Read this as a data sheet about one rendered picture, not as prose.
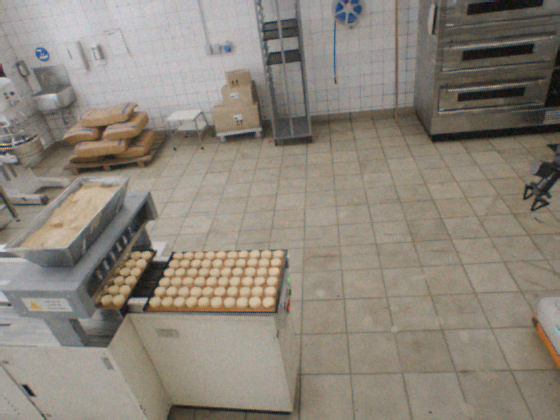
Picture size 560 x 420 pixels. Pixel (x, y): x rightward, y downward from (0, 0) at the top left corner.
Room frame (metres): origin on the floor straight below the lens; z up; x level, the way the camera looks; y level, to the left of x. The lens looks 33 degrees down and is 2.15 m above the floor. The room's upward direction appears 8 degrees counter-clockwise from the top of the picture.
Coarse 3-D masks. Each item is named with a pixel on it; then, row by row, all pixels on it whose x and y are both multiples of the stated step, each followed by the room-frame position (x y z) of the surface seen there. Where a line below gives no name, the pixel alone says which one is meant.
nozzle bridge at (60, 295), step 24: (144, 192) 1.84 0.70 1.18; (120, 216) 1.64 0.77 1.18; (144, 216) 1.82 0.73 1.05; (96, 240) 1.46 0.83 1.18; (120, 240) 1.61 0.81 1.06; (144, 240) 1.84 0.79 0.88; (96, 264) 1.30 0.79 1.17; (24, 288) 1.20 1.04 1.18; (48, 288) 1.18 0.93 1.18; (72, 288) 1.16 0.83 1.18; (96, 288) 1.30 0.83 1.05; (24, 312) 1.21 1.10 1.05; (48, 312) 1.19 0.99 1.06; (72, 312) 1.16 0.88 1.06; (72, 336) 1.18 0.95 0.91
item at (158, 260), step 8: (160, 256) 1.65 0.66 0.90; (168, 256) 1.64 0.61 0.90; (288, 256) 1.49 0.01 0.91; (0, 264) 1.82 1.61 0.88; (8, 264) 1.81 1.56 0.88; (16, 264) 1.80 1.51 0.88; (24, 264) 1.79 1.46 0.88; (152, 264) 1.63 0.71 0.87; (160, 264) 1.62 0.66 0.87; (288, 264) 1.49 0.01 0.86
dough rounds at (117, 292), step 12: (132, 252) 1.71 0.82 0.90; (144, 252) 1.67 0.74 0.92; (120, 264) 1.60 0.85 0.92; (132, 264) 1.59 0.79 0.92; (144, 264) 1.58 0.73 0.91; (120, 276) 1.52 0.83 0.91; (132, 276) 1.49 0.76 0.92; (108, 288) 1.44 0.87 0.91; (120, 288) 1.42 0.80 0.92; (132, 288) 1.43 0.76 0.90; (96, 300) 1.36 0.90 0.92; (108, 300) 1.35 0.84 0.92; (120, 300) 1.34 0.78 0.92
